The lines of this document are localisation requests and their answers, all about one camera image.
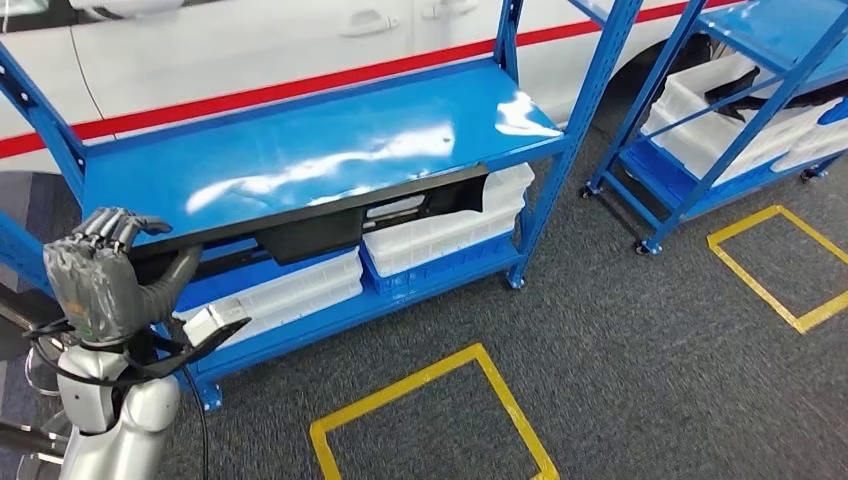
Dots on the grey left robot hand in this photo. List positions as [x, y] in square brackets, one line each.
[93, 285]

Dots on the black plastic plate frame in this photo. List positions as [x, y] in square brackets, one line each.
[311, 235]

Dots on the white car with red stripe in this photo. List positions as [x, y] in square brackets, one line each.
[199, 60]

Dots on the blue metal shelf rack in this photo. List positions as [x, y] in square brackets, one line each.
[298, 132]
[762, 26]

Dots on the blue plastic bin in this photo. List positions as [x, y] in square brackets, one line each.
[656, 166]
[225, 275]
[450, 272]

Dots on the black plastic trim part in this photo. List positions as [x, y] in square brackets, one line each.
[735, 93]

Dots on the white plastic bin stack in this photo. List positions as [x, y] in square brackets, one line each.
[298, 291]
[430, 238]

